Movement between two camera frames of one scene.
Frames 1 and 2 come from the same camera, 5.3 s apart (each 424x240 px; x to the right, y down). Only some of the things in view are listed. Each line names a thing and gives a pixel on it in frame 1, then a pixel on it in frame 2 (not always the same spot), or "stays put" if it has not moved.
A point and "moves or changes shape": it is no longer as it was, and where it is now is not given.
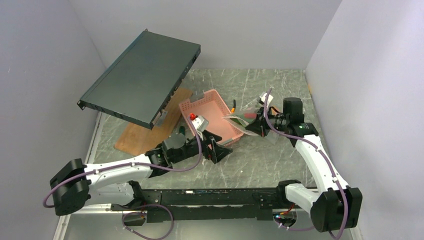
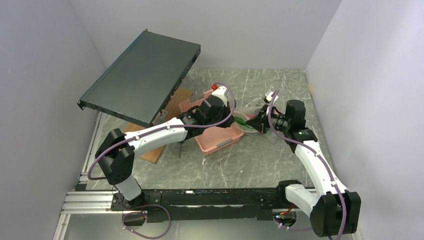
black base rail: [222, 204] stays put
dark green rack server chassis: [141, 82] stays put
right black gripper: [258, 127] stays put
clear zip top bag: [244, 117] moves or changes shape
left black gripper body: [192, 147] -> [224, 113]
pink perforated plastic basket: [222, 123] stays put
